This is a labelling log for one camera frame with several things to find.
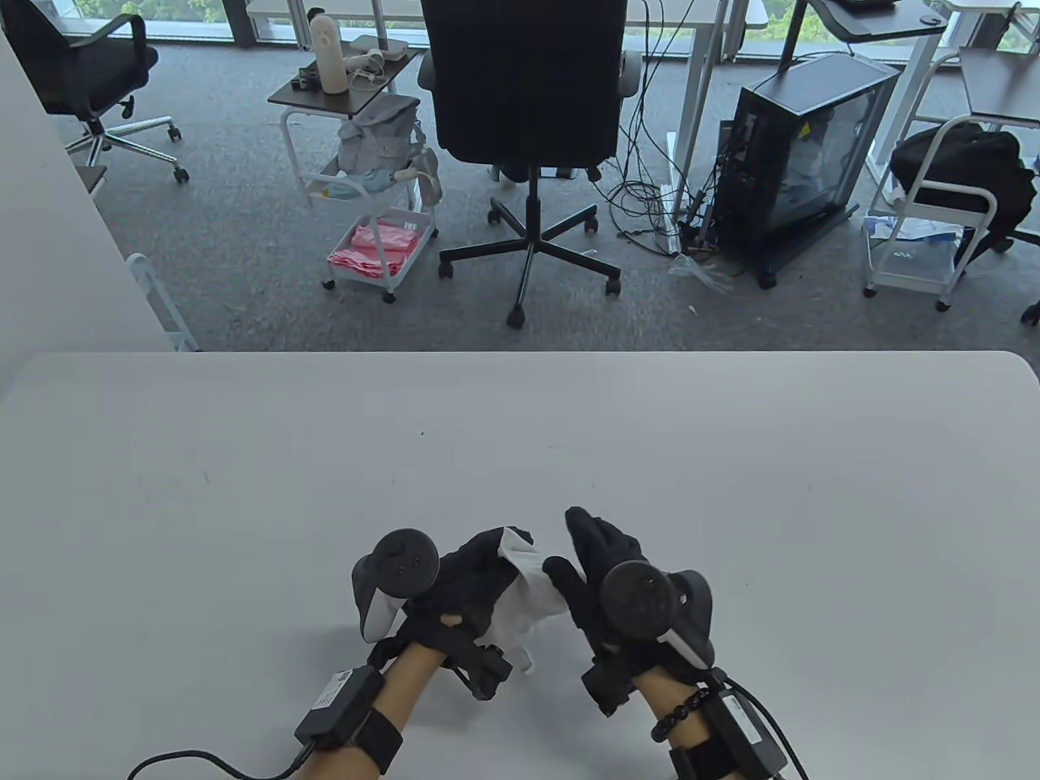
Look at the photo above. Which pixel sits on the pink folded cloths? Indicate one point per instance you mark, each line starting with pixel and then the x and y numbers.
pixel 374 248

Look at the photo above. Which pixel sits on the black wrist sensor box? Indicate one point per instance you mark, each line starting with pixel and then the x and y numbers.
pixel 743 727
pixel 337 703

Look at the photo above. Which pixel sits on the grey handheld tracking controller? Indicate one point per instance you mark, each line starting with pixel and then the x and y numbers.
pixel 642 601
pixel 402 561

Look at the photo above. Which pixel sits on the person's right forearm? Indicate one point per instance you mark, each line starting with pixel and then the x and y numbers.
pixel 662 703

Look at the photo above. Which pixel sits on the black standing desk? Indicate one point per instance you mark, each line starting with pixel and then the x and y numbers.
pixel 886 18

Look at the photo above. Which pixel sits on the white metal rack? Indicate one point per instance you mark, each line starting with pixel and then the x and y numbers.
pixel 158 296

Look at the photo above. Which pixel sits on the white handheld device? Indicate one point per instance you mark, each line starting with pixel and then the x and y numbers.
pixel 370 61

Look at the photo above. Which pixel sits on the dark-topped white-frame desk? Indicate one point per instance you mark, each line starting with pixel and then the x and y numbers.
pixel 999 81

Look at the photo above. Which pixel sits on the small black gadget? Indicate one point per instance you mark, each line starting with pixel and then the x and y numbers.
pixel 307 79

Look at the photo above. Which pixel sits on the light blue pouch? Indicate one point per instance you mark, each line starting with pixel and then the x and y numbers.
pixel 357 185

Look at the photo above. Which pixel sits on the white cart with dark top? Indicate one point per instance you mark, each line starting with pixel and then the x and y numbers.
pixel 341 99

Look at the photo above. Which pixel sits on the grey backpack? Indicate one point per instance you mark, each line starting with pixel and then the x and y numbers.
pixel 378 134

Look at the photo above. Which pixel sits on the flat white box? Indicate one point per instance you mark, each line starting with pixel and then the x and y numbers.
pixel 386 45

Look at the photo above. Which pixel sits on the black high-back office chair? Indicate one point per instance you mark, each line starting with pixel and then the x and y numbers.
pixel 524 81

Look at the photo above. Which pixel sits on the person's left forearm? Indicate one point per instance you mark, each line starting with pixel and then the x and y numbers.
pixel 406 682

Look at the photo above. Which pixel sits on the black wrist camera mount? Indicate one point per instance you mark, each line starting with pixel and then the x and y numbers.
pixel 483 670
pixel 609 686

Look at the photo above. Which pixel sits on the person's left hand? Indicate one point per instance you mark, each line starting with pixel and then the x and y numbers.
pixel 463 577

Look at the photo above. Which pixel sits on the person's right hand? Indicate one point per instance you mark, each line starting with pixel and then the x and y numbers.
pixel 601 544

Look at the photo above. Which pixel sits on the black computer tower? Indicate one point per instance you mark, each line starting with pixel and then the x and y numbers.
pixel 804 154

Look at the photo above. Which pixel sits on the white rolling cart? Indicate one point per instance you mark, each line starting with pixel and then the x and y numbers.
pixel 910 260

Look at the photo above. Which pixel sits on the black bag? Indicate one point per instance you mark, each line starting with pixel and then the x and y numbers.
pixel 959 162

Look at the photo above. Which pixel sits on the clear plastic wrapper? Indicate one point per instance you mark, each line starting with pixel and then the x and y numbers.
pixel 703 275

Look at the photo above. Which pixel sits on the cream cylindrical device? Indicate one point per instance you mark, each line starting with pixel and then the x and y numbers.
pixel 329 53

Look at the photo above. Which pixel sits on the black chrome-base office chair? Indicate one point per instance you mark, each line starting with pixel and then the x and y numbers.
pixel 89 73

